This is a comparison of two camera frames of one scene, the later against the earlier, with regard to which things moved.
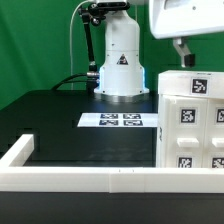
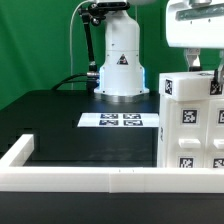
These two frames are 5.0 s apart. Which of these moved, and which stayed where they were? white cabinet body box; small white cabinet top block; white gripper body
Moved: white gripper body
Stayed: small white cabinet top block; white cabinet body box
